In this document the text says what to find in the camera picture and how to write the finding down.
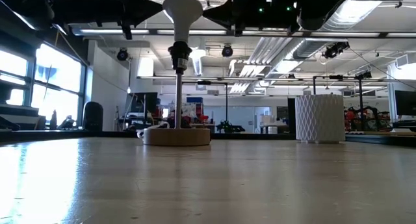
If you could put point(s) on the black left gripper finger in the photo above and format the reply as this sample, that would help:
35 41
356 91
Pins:
143 9

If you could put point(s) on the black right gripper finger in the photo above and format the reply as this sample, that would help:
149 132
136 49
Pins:
224 13

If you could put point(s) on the white reflector lightbulb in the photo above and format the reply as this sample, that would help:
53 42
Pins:
182 9

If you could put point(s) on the white textured cup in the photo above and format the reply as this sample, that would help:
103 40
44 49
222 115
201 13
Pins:
320 120

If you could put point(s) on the wooden base lamp stand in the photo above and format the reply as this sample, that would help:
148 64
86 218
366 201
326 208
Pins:
177 137

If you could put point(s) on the small black robot arm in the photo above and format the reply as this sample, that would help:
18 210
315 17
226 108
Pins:
227 126

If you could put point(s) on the long ceiling light bar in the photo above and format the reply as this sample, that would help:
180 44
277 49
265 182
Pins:
113 31

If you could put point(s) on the black ceiling spotlight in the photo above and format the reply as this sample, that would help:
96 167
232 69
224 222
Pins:
227 51
122 54

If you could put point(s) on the large bright window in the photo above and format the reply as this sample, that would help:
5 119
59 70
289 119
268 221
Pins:
58 71

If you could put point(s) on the black computer monitor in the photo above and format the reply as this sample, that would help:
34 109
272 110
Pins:
406 102
144 102

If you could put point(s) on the black rounded chair back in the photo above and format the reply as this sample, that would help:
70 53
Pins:
92 117

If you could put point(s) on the black rectangular gantry frame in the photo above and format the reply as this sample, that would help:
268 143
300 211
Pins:
204 83

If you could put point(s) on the black ceiling camera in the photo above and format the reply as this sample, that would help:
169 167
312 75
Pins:
334 49

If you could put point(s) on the silver ribbed ventilation duct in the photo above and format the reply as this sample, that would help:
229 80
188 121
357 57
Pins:
351 16

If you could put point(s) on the black gantry frame with camera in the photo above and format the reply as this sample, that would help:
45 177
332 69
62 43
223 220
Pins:
334 77

